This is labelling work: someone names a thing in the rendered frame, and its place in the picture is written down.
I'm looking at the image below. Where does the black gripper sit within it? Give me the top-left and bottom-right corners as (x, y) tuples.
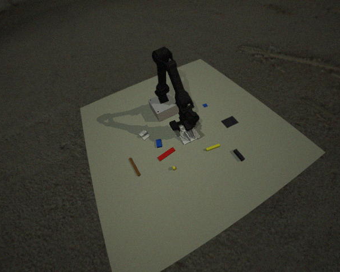
(169, 116), (186, 131)

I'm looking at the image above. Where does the blue rectangular block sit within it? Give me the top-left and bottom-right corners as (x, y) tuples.
(156, 139), (162, 148)

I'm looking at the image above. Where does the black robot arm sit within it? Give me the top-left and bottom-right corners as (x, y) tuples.
(152, 46), (199, 131)

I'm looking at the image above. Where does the red flat bar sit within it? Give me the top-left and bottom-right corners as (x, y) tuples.
(158, 147), (175, 161)

